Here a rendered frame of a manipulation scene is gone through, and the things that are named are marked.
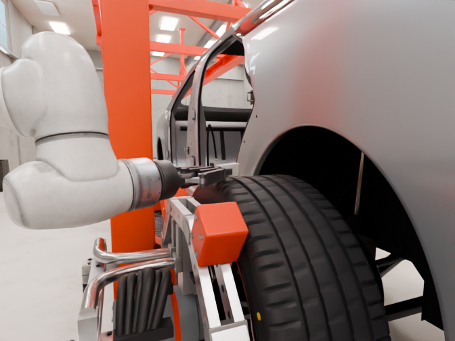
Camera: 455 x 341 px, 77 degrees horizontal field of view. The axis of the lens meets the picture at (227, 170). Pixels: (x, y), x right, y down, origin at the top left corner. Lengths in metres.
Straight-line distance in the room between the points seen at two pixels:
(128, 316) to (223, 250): 0.18
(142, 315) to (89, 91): 0.35
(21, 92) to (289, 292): 0.48
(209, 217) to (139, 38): 0.82
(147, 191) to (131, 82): 0.68
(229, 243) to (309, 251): 0.15
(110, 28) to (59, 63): 0.69
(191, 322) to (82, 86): 0.52
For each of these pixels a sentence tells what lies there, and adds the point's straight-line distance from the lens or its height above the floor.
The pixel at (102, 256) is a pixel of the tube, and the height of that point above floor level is 1.01.
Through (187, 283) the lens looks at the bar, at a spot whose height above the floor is 0.94.
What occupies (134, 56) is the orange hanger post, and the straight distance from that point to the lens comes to 1.14.
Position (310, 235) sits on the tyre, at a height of 1.10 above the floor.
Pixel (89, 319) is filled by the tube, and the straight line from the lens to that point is 0.53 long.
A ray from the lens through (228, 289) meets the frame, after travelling 0.53.
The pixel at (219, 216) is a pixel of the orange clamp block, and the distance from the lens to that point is 0.48.
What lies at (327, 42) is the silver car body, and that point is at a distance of 0.79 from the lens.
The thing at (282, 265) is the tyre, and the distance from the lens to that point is 0.51.
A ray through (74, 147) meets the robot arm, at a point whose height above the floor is 1.26.
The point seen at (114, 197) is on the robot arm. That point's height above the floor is 1.19.
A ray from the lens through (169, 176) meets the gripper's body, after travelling 0.52.
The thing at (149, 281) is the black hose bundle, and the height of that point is 1.04.
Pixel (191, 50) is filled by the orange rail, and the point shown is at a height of 3.30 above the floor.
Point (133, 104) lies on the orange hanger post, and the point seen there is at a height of 1.40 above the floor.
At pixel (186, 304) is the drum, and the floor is 0.90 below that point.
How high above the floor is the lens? 1.27
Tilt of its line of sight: 6 degrees down
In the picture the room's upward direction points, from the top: straight up
